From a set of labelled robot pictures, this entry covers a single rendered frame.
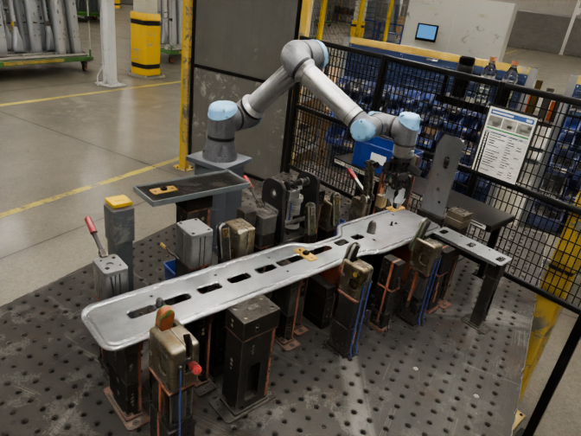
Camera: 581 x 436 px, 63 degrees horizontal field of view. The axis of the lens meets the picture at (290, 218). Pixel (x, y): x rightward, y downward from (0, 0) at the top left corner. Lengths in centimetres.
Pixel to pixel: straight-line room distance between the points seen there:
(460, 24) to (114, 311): 777
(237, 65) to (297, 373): 328
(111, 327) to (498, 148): 170
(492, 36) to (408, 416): 738
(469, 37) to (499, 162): 634
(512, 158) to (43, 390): 191
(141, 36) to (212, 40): 490
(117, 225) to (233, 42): 311
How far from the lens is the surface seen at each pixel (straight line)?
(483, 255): 189
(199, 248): 146
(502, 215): 223
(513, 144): 223
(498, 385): 182
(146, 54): 940
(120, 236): 153
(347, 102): 169
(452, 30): 858
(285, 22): 413
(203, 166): 203
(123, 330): 125
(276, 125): 427
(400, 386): 165
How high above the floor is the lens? 179
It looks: 25 degrees down
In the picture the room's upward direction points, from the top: 8 degrees clockwise
